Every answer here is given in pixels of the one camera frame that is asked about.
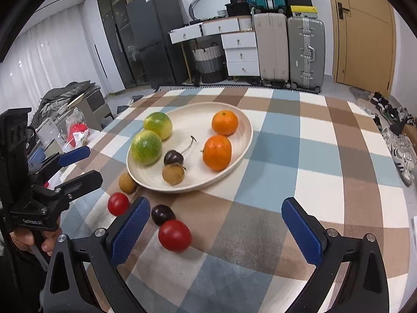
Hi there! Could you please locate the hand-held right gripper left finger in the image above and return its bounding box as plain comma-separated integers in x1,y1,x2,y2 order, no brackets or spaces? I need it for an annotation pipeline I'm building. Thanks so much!
42,196,152,313

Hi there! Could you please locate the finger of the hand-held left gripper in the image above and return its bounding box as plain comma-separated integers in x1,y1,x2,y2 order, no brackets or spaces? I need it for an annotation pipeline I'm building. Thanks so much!
28,146,91,177
46,170,104,203

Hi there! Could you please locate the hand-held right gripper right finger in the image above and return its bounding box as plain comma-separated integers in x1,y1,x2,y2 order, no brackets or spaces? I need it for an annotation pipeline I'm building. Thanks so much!
282,197,390,313

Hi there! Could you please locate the red cherry tomato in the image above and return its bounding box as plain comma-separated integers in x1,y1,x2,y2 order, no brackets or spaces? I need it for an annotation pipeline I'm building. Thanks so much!
107,192,131,216
158,220,192,254

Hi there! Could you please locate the brown longan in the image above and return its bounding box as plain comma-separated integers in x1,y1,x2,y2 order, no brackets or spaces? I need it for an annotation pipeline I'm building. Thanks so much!
162,164,186,186
118,173,138,194

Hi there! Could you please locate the green passion fruit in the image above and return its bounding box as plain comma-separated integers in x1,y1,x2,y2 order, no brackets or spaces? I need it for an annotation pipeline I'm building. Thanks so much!
131,130,163,166

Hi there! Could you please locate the dark cherry with stem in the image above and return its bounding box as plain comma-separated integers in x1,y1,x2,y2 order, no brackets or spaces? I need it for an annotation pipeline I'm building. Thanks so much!
163,135,198,166

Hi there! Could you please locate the yellow-green passion fruit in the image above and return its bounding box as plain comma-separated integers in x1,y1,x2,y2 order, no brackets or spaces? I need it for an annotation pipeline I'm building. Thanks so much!
143,112,173,141

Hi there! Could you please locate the cream round plate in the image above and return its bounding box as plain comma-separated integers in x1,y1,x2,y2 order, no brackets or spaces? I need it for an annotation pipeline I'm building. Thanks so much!
126,102,254,194

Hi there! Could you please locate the orange mandarin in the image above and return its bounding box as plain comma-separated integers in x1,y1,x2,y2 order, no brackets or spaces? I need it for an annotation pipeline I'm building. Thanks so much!
211,110,239,137
202,135,232,172

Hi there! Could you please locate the person's left hand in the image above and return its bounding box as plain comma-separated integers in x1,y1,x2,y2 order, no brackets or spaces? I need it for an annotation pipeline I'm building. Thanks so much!
10,226,63,257

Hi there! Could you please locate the red item in bag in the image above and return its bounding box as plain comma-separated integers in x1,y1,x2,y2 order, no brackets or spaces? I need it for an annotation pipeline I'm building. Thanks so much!
67,123,89,144

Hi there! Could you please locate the clear plastic bag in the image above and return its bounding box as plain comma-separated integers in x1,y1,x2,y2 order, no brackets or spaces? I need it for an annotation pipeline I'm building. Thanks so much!
65,107,91,147

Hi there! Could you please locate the grey jacket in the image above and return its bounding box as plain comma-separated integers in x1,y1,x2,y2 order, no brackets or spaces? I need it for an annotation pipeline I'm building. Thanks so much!
34,80,100,118

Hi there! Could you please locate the white sheer curtain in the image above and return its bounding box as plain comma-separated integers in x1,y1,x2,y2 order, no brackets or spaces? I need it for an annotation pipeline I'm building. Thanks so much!
0,23,99,112

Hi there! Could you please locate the white wardrobe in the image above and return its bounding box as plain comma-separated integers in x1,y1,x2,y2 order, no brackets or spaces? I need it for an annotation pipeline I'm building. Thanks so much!
81,0,126,94

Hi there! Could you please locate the dark glass cabinet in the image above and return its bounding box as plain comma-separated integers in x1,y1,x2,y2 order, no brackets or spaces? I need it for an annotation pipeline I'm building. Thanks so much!
94,0,144,89

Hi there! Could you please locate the row of shoes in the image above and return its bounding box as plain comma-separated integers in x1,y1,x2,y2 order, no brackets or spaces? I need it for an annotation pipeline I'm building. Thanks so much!
360,91,417,187

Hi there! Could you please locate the dark grey refrigerator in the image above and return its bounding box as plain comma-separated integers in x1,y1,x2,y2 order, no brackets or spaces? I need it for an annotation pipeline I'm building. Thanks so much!
125,0,191,89

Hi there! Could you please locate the grey floor rag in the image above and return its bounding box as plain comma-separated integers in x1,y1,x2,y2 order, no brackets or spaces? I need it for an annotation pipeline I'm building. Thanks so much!
349,85,372,100

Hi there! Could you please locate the woven laundry basket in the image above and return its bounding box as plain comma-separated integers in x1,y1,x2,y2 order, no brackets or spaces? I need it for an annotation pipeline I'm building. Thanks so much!
192,42,225,84

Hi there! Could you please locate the silver suitcase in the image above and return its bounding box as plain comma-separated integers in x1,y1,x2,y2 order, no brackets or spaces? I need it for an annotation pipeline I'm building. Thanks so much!
286,16,326,93

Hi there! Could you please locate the beige suitcase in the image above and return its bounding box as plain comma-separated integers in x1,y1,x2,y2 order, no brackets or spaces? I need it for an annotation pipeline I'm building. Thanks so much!
253,12,290,84

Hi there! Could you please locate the white desk with drawers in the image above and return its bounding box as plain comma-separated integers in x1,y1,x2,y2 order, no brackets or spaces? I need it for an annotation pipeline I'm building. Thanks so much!
169,16,258,45

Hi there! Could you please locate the wooden door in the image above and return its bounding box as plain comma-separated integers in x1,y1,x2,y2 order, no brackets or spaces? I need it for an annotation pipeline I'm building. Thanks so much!
326,0,397,94

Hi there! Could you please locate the black storage box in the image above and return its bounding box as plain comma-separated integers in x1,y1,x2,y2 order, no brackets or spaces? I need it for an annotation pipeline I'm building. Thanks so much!
225,3,253,18

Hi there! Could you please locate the yellow black shoe box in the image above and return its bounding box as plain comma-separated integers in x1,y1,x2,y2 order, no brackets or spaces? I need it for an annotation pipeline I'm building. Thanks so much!
289,5,318,19

